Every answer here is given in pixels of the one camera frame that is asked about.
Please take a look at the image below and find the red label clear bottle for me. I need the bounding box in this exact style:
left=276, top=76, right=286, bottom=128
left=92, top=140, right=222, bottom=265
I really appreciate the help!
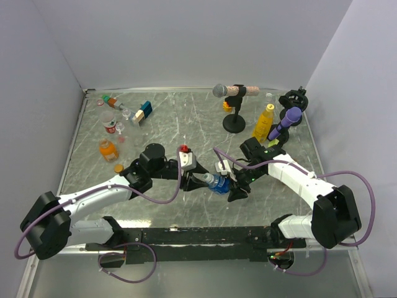
left=99, top=111, right=117, bottom=133

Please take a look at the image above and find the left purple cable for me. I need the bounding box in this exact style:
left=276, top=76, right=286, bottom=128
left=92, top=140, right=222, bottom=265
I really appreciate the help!
left=14, top=147, right=184, bottom=285

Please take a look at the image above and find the clear bottle at back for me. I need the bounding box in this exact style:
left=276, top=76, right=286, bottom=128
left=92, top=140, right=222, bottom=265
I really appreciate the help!
left=265, top=93, right=274, bottom=104

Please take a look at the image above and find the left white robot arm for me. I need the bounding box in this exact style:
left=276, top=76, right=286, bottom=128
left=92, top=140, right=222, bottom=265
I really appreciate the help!
left=20, top=143, right=208, bottom=260

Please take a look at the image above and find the open orange juice bottle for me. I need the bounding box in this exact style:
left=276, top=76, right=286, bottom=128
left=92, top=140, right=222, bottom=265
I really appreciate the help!
left=99, top=138, right=119, bottom=162

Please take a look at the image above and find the black round holder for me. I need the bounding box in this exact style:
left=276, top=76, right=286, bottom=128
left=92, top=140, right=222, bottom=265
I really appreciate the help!
left=279, top=86, right=308, bottom=119

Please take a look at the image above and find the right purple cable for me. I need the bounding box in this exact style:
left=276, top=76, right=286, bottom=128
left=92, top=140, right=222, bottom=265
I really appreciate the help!
left=212, top=146, right=377, bottom=276

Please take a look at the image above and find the orange bottle cap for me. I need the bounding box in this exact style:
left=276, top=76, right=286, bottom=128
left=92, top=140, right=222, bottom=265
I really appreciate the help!
left=114, top=164, right=124, bottom=173

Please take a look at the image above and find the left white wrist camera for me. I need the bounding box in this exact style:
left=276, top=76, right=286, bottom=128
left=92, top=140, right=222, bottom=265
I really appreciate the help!
left=179, top=145, right=197, bottom=171

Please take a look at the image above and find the blue and wood block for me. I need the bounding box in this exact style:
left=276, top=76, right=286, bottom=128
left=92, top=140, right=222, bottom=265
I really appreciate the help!
left=132, top=101, right=153, bottom=126

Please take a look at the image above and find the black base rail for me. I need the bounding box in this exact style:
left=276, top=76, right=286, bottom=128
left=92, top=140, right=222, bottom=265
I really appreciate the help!
left=85, top=226, right=306, bottom=264

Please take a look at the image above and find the blue label water bottle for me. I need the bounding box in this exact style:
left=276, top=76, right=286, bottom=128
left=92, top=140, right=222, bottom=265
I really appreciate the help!
left=202, top=173, right=231, bottom=195

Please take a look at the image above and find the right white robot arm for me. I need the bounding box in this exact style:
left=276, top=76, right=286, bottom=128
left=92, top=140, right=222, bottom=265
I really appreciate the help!
left=228, top=137, right=362, bottom=249

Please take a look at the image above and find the tall yellow juice bottle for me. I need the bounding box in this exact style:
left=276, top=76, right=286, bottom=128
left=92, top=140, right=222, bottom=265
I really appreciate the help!
left=252, top=104, right=275, bottom=143

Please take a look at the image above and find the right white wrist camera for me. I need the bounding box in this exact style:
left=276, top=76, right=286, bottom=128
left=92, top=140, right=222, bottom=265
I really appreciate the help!
left=215, top=160, right=232, bottom=176

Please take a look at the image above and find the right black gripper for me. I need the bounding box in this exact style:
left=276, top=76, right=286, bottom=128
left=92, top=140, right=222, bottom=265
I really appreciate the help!
left=225, top=164, right=265, bottom=202

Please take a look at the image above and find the colourful block stack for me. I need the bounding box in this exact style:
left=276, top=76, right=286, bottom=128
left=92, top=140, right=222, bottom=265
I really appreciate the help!
left=102, top=95, right=126, bottom=111

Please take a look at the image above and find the clear small cup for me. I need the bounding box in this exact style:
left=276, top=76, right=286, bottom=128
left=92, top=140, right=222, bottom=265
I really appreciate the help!
left=115, top=122, right=125, bottom=135
left=122, top=109, right=131, bottom=120

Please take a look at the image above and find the pink glitter microphone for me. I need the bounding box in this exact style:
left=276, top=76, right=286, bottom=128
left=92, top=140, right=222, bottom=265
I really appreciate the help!
left=212, top=84, right=260, bottom=98

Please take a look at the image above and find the yellow toy brick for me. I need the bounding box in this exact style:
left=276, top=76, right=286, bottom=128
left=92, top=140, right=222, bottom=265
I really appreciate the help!
left=223, top=101, right=233, bottom=112

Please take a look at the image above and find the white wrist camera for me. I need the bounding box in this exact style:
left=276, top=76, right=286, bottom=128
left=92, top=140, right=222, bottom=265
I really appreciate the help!
left=215, top=160, right=232, bottom=176
left=179, top=145, right=197, bottom=171

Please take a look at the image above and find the purple microphone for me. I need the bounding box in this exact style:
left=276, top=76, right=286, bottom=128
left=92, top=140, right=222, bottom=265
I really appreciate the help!
left=267, top=107, right=302, bottom=141

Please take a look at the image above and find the purple cable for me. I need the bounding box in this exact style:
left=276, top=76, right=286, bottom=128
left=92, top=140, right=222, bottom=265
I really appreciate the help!
left=14, top=147, right=184, bottom=285
left=212, top=146, right=377, bottom=276

